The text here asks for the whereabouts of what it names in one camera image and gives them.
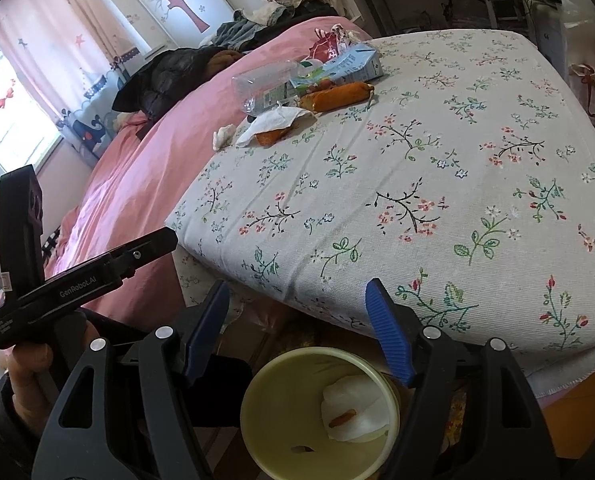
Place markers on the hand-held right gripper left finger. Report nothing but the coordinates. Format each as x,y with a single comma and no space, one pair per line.
208,330

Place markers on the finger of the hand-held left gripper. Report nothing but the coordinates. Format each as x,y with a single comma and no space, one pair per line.
147,247

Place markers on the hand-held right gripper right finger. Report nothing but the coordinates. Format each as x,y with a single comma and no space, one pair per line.
390,332

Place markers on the pale yellow plastic bin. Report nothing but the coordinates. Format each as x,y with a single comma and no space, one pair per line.
277,410

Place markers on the clear plastic bottle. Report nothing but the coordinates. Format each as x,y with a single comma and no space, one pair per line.
262,85

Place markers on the person's left forearm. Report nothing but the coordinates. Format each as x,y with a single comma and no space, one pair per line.
0,435

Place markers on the person's left hand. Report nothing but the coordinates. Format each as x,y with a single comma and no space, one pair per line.
27,365

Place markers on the pink bedsheet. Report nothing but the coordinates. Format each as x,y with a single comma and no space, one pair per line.
152,170

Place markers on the white tissue with orange scrap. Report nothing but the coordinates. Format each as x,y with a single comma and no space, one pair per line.
357,410

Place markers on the yellow patterned bag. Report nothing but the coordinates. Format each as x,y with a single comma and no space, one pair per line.
455,420

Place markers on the crumpled white tissue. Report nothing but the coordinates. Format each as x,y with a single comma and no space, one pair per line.
224,137

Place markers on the cartoon print headboard cloth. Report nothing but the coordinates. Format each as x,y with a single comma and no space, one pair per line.
95,120

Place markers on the small orange food piece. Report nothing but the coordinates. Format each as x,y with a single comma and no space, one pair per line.
270,137

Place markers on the floral white blanket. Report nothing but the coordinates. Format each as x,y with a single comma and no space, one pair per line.
427,170

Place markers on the black puffer jacket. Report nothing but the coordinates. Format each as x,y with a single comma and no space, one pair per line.
167,80

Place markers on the white paper napkin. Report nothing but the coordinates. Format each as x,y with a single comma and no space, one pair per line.
272,120

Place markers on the window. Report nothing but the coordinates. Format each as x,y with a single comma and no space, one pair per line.
7,110

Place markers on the pink curtain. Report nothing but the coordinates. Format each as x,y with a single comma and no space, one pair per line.
62,35

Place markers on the green wrapper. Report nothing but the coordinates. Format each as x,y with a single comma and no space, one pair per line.
310,81

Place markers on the pile of clothes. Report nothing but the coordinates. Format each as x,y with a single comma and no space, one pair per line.
242,30

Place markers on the red snack wrapper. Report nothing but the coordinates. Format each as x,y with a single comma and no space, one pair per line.
325,45

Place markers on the clear plastic bag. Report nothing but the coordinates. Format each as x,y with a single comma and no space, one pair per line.
580,15

